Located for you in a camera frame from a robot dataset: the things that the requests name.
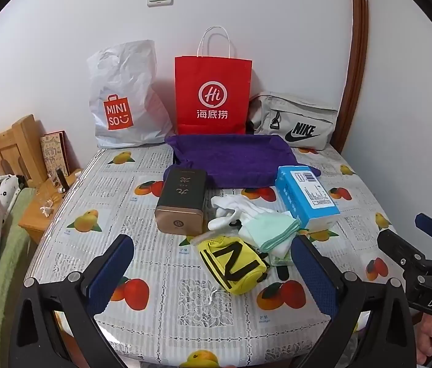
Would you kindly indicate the patterned book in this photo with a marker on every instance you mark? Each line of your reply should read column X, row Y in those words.
column 55, row 153

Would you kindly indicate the white spotted plush toy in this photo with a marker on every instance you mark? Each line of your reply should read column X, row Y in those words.
column 1, row 189

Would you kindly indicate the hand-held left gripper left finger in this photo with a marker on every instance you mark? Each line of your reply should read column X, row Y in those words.
column 110, row 272

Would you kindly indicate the small black object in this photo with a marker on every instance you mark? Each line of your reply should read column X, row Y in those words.
column 61, row 180

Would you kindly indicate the dark green tin box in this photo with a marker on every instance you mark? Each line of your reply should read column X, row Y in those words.
column 181, row 199

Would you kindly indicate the yellow socks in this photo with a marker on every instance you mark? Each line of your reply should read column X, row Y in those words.
column 231, row 264

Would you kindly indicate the white plastic shopping bag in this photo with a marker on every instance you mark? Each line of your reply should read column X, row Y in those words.
column 124, row 92

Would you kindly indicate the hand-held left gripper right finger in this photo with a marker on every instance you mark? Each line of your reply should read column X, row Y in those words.
column 313, row 272

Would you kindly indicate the purple fabric tray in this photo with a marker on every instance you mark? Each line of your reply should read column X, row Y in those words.
column 235, row 157

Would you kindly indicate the wooden nightstand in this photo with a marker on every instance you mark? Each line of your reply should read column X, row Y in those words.
column 36, row 222

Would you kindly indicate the wooden door frame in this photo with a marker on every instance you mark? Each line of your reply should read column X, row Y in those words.
column 355, row 65

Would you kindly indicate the grey waist bag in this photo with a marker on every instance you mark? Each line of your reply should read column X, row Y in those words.
column 296, row 120

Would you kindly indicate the blue white carton box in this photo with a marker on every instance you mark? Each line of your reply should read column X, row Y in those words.
column 308, row 199

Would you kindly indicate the mint green cloth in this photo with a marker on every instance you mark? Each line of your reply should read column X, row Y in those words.
column 273, row 230

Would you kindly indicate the wooden bed headboard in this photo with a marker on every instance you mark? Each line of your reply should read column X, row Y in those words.
column 5, row 145

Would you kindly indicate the red paper bag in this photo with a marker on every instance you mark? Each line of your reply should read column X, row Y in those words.
column 212, row 96

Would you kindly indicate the clear plastic wrapper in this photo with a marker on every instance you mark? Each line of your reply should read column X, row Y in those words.
column 49, row 201

